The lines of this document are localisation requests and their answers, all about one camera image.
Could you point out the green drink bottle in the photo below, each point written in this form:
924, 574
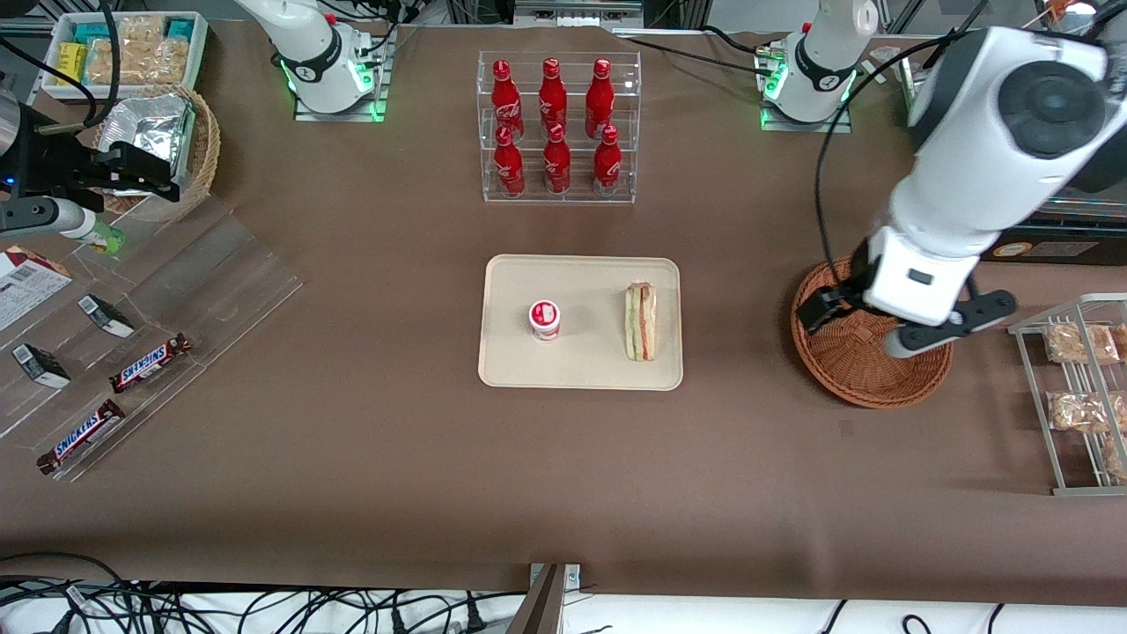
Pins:
106, 238

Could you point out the beige plastic tray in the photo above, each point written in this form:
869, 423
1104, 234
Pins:
590, 352

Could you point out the snickers chocolate bar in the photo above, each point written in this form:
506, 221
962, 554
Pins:
81, 437
150, 363

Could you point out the small red white yogurt cup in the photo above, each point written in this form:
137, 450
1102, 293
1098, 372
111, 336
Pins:
545, 320

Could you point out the brown table cover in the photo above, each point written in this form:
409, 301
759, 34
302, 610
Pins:
396, 484

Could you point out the brown round wicker basket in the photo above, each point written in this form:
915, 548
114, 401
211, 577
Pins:
854, 370

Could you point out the printed white paper package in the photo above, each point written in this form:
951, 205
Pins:
22, 286

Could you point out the clear acrylic bottle rack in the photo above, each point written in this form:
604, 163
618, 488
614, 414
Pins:
572, 189

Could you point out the silver foil bag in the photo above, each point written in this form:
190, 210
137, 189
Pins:
154, 123

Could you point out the metal table clamp bracket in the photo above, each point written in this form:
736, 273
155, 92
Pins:
550, 599

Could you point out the yellow snack box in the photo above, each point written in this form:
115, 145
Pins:
70, 63

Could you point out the white plastic bin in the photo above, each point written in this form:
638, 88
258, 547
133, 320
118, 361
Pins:
198, 48

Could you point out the plastic triangle sandwich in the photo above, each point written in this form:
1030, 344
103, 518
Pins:
641, 321

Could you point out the clear bag of brown snacks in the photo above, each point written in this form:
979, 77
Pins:
1083, 411
1116, 458
1079, 343

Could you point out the small black white box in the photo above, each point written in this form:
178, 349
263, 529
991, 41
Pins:
40, 365
106, 315

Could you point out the light tan wicker basket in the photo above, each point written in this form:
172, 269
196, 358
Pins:
207, 150

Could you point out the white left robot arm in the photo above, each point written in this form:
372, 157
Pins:
995, 132

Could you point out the clear acrylic stepped display stand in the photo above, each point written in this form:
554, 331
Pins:
211, 282

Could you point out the red cola bottle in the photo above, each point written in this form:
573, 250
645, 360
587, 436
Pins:
600, 99
556, 165
552, 97
607, 167
504, 101
508, 167

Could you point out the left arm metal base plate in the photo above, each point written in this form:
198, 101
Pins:
836, 123

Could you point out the clear bag of rice crackers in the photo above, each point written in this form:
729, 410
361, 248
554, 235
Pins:
141, 53

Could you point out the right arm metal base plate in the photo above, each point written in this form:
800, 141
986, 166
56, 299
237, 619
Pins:
370, 110

